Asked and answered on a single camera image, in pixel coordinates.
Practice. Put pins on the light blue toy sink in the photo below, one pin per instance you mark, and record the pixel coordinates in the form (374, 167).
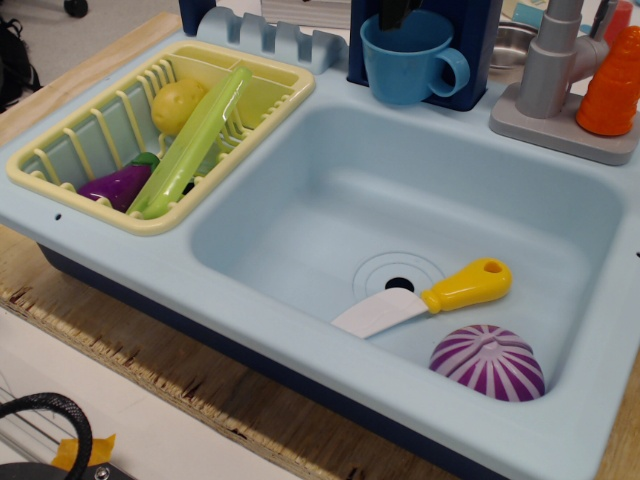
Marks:
(232, 308)

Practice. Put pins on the black bag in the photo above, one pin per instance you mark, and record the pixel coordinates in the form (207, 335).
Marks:
(17, 73)

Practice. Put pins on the purple striped toy onion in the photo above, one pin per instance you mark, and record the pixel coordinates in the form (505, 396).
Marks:
(492, 361)

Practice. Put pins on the yellow masking tape piece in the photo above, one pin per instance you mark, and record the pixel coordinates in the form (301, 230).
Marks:
(68, 449)

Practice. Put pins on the translucent green plastic tray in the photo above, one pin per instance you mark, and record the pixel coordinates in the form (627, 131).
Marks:
(188, 150)

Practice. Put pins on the black chair wheel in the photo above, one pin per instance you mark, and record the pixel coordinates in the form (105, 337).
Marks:
(76, 8)

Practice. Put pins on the orange toy carrot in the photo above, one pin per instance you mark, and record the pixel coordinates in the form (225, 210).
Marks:
(610, 104)

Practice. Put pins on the purple toy eggplant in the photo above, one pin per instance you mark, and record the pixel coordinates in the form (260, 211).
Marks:
(122, 187)

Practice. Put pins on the yellow toy potato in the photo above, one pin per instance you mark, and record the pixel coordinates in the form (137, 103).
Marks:
(174, 104)

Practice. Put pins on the yellow handled toy knife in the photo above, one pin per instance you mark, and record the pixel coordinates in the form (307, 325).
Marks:
(481, 281)

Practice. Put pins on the light blue plate holder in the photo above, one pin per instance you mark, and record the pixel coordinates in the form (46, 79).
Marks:
(282, 42)

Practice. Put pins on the steel bowl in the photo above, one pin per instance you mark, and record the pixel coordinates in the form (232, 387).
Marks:
(512, 45)

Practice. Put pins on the blue plastic cup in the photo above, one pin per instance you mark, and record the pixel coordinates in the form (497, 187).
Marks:
(407, 65)

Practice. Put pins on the grey toy faucet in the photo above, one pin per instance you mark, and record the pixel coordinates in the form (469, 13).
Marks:
(541, 108)

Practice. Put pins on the pale yellow drying rack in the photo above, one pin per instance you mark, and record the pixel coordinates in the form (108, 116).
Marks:
(110, 130)

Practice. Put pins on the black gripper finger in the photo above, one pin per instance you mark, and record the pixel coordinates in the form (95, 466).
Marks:
(392, 13)

